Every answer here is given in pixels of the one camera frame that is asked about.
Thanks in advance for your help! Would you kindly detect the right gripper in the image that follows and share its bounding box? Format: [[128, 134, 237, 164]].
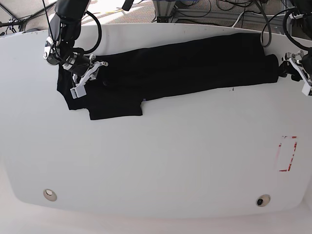
[[43, 36, 108, 88]]

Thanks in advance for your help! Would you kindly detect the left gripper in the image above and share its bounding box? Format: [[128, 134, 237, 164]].
[[282, 48, 312, 86]]

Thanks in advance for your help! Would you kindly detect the black printed T-shirt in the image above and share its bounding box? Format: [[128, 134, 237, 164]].
[[57, 33, 279, 120]]

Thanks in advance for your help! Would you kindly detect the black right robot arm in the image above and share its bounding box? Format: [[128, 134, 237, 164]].
[[43, 0, 108, 92]]

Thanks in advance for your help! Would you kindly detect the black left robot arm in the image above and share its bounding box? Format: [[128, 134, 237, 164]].
[[260, 0, 312, 96]]

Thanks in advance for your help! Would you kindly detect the red tape rectangle marking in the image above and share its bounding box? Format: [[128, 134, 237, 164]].
[[276, 136, 298, 172]]

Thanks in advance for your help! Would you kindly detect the left table grommet hole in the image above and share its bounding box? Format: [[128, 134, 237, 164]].
[[43, 189, 57, 202]]

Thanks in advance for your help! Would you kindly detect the table grommet hole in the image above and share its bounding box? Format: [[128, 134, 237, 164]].
[[256, 195, 271, 207], [43, 189, 57, 202]]

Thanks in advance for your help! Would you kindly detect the right table grommet hole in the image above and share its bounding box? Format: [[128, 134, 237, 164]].
[[256, 195, 271, 207]]

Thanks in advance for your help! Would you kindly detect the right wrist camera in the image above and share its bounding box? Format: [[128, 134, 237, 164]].
[[70, 86, 86, 99]]

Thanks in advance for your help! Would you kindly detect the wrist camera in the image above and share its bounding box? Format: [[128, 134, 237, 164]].
[[302, 83, 312, 96], [70, 86, 86, 99]]

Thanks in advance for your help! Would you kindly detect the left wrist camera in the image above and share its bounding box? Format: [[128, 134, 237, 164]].
[[302, 83, 312, 96]]

